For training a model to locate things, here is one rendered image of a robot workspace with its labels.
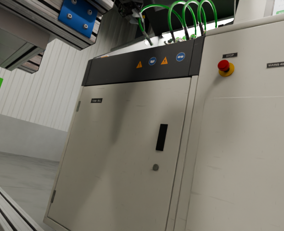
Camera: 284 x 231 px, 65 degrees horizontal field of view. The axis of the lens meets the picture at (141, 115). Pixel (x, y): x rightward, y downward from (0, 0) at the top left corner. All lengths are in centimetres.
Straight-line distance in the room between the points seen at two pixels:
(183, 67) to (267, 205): 53
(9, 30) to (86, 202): 72
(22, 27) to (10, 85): 687
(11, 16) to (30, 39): 6
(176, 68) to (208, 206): 51
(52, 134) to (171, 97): 705
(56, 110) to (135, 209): 712
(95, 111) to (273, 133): 77
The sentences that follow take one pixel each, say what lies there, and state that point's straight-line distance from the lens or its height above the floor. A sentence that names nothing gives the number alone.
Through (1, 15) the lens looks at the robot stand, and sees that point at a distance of 67.
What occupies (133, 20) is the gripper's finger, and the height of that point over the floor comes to 124.
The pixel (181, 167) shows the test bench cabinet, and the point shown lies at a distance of 77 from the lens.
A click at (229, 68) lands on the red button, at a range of 81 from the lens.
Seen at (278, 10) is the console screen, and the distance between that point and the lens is 124.
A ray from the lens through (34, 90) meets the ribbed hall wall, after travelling 764.
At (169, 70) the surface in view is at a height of 82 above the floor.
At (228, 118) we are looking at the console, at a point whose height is 63.
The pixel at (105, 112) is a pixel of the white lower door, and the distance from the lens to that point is 107.
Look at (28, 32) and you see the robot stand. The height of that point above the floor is 70.
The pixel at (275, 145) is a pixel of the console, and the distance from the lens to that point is 70.
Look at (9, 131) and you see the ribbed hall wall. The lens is 741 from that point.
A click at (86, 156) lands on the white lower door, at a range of 109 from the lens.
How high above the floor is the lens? 44
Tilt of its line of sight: 12 degrees up
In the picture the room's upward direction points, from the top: 12 degrees clockwise
